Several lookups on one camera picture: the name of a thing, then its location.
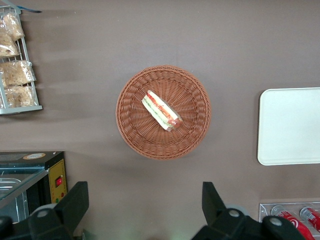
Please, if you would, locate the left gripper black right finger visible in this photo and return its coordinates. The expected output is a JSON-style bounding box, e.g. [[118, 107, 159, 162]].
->
[[191, 181, 262, 240]]

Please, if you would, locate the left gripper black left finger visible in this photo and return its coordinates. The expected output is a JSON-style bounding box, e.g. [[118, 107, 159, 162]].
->
[[14, 181, 90, 240]]

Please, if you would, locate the beige plastic tray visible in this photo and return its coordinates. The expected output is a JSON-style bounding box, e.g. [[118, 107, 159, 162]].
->
[[257, 87, 320, 166]]

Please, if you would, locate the black machine with yellow panel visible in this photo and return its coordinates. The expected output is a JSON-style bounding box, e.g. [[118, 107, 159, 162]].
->
[[0, 150, 68, 223]]

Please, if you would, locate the clear acrylic bottle rack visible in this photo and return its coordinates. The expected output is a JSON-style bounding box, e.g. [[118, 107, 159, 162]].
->
[[258, 202, 320, 240]]

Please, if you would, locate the round brown wicker basket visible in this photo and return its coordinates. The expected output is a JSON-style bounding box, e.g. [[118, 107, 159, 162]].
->
[[115, 64, 212, 161]]

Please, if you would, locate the wrapped triangle sandwich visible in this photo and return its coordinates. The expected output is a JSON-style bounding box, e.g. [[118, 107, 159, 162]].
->
[[141, 89, 183, 133]]

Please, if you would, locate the clear bag of rice snacks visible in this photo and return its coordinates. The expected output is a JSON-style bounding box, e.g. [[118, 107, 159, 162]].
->
[[3, 86, 36, 108], [0, 60, 36, 88], [2, 12, 25, 42], [0, 34, 20, 59]]

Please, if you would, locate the grey wire rack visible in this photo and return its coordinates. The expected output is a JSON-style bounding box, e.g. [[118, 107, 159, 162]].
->
[[0, 6, 43, 116]]

